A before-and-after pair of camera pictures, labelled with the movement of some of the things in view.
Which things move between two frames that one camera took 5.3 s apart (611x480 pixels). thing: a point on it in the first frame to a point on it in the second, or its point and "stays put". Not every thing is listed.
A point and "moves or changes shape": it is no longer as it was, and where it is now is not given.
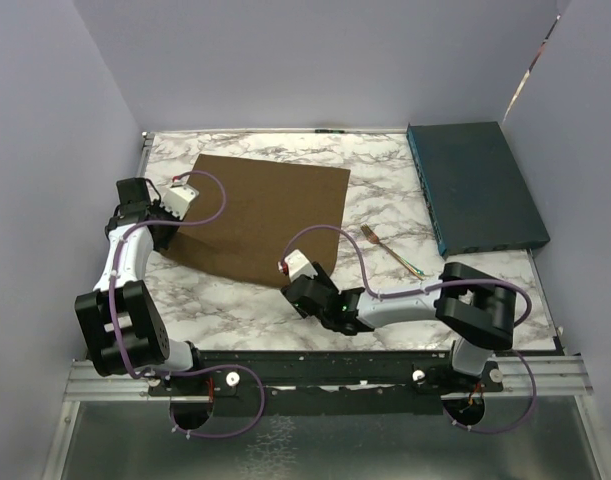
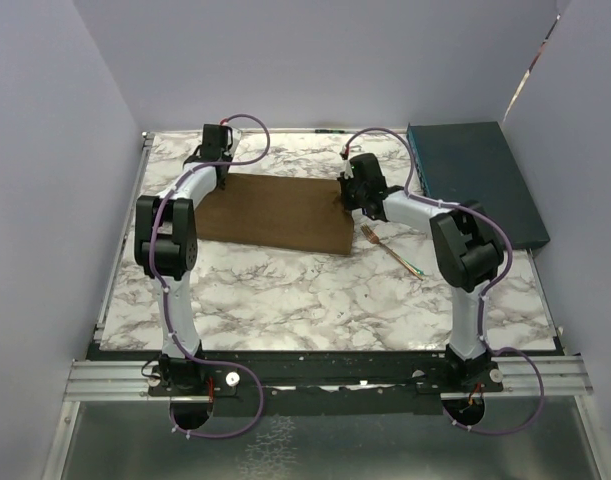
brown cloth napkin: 267,201 moves or changes shape
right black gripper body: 322,278 to 352,194
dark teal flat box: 475,194 stays put
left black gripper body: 165,235 to 226,156
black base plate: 332,383 stays put
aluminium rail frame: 538,374 stays put
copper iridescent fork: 373,238 stays put
